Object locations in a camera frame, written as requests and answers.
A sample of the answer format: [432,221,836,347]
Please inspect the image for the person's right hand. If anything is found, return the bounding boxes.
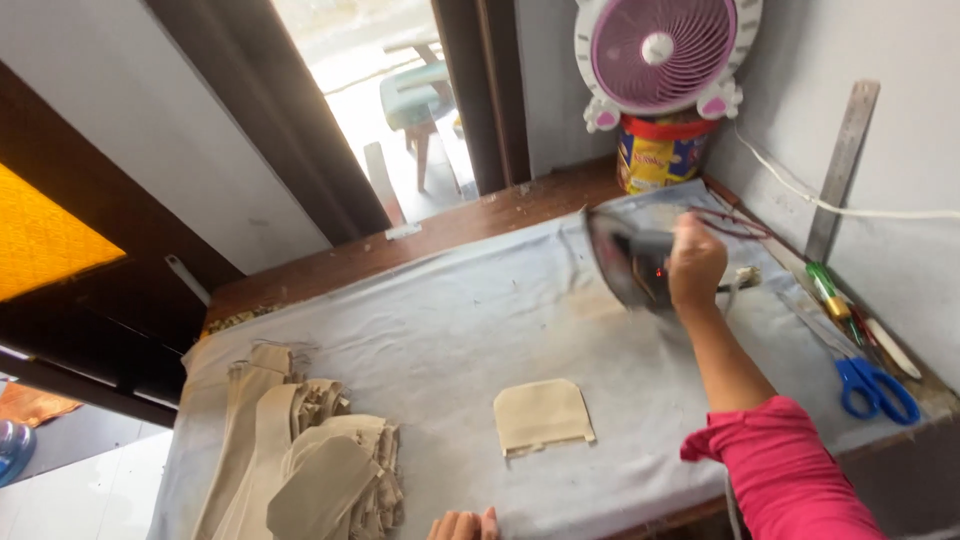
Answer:
[666,211,729,312]

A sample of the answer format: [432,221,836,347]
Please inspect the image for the person's left hand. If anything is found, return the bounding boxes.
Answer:
[426,506,501,540]

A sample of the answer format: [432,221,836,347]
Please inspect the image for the black clothes iron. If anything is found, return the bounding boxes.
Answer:
[582,207,680,315]

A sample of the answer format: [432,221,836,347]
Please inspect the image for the beige fabric pocket piece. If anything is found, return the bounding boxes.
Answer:
[492,378,597,459]

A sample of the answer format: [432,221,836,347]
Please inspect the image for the grey ironing cloth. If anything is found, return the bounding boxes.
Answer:
[147,178,931,540]

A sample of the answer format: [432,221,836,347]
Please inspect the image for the pile of beige fabric pieces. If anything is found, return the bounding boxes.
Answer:
[183,341,406,540]

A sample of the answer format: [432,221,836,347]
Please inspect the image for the pink sleeve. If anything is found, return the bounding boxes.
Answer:
[679,395,890,540]

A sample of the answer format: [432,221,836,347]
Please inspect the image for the clear plastic ruler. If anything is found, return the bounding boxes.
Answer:
[776,288,871,361]

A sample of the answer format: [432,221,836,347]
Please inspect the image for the yellow tin with red lid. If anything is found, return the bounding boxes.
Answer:
[616,112,721,196]

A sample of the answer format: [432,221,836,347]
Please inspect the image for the wooden stool with green cushion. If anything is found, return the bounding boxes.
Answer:
[378,36,468,195]

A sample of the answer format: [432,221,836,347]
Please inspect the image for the green marker pen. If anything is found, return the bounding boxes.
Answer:
[805,261,853,322]

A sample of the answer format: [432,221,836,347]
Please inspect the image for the orange cloth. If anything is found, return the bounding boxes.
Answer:
[0,381,84,429]

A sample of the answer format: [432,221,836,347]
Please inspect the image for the white flat stick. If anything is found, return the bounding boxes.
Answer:
[864,316,923,381]

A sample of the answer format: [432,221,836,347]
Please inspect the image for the dark brown door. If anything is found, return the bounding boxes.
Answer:
[0,60,249,429]

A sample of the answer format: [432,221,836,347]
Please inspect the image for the pink and white fan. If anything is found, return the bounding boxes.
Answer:
[573,0,765,135]

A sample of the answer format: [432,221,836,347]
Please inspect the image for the steel ruler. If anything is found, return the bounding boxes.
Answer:
[804,79,882,264]

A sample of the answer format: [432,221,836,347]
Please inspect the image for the blue handled scissors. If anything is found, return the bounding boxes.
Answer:
[834,355,922,427]

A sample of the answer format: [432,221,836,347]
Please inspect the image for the white power cable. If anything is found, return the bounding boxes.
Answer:
[731,123,960,222]

